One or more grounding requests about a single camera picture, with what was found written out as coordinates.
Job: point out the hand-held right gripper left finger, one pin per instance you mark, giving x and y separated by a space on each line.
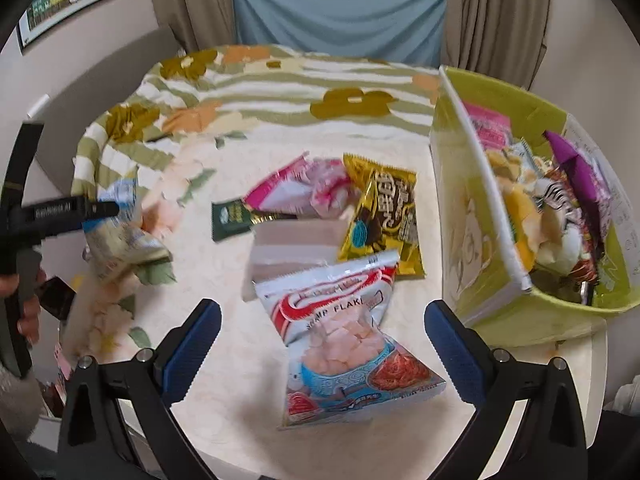
195 340

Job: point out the red yellow snack packet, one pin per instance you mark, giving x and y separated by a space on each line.
585 265

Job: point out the white red snack packet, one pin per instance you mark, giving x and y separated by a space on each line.
340 350

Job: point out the mauve flat snack pack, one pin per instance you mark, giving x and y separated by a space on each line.
295 242

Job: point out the pale grey cloth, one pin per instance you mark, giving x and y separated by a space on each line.
627 397

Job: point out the gold brown snack packet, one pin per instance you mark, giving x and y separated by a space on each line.
385 215

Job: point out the white folding table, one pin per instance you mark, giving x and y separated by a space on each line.
225 285

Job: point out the white orange snack packet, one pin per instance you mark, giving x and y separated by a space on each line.
555 245

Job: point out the pink white snack packet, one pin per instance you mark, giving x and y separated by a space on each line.
300 185

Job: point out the blue white snack packet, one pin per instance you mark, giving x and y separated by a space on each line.
532 157

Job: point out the beige blue snack packet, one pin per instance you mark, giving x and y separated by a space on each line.
120 247

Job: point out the white wall switch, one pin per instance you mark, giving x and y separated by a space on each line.
37 105

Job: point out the dark green snack packet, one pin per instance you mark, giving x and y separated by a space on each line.
227 220

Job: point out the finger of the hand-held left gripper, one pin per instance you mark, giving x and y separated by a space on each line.
102 209

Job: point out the grey bed headboard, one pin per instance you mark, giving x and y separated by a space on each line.
100 80

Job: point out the green cardboard box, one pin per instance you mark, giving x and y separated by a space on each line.
465 220

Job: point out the dark rectangular object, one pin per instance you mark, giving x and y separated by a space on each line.
55 297

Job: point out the beige curtain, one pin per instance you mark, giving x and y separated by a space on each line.
190 5
495 20

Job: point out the light blue cloth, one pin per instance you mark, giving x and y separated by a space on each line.
340 15

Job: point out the pink paper items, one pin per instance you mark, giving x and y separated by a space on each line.
62 362

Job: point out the large pink snack packet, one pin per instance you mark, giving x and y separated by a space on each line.
492 130

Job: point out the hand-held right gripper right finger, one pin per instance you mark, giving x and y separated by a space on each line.
450 340

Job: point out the floral striped blanket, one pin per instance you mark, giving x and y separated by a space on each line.
280 90

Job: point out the person's left hand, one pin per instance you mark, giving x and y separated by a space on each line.
34 310

